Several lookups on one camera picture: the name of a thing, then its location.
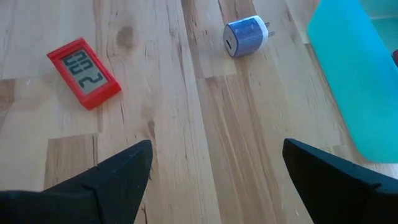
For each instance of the teal translucent plastic bin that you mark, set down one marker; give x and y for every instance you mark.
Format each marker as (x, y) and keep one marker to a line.
(357, 77)

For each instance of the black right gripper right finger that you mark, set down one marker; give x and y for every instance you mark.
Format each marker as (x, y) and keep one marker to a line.
(342, 193)

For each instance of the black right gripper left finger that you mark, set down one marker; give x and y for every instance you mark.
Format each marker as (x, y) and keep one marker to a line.
(93, 199)

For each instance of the purple white USB charger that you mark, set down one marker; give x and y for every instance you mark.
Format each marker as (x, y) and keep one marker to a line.
(245, 37)

